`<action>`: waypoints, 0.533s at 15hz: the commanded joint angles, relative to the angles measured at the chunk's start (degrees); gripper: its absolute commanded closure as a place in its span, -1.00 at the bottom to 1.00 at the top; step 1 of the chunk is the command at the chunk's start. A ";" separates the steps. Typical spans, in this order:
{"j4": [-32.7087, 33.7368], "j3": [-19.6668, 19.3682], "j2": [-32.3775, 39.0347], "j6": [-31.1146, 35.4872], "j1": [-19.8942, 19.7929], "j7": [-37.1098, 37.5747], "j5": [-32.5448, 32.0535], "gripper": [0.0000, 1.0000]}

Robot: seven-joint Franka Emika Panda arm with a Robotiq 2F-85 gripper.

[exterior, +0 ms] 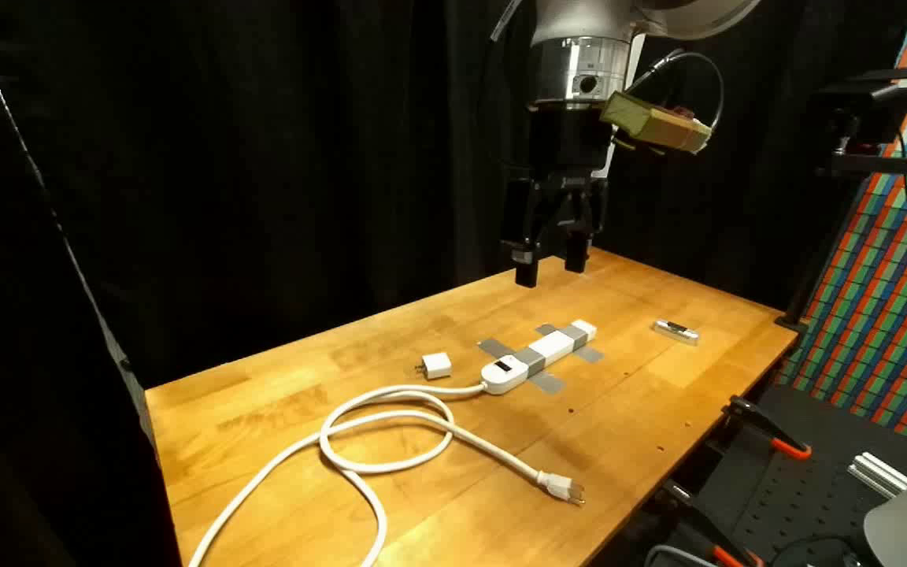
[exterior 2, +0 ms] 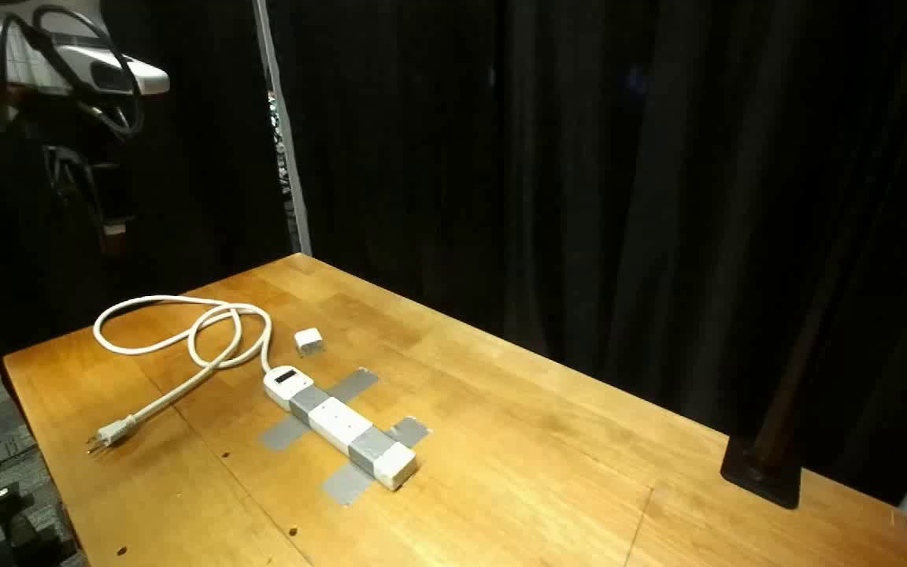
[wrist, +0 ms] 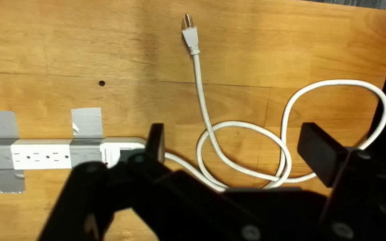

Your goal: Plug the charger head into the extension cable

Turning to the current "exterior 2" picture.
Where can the white charger head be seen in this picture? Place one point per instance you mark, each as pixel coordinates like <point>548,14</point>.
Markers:
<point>310,337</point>

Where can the black clamp on table edge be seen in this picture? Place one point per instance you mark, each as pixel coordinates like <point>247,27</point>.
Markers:
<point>762,464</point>

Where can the silver vertical pole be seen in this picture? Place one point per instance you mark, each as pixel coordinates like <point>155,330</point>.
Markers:
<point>280,126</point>

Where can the white power strip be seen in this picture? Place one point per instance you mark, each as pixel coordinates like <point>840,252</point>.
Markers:
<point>366,445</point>

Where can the black curtain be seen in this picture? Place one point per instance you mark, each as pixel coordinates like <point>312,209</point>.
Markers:
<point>691,200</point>

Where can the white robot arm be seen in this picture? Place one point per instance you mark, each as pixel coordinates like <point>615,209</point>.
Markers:
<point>65,47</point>

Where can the grey tape strip near switch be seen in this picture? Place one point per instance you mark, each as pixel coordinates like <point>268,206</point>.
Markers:
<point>318,409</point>

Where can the grey tape strip far end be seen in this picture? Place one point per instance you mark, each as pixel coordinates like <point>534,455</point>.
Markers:
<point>376,457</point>

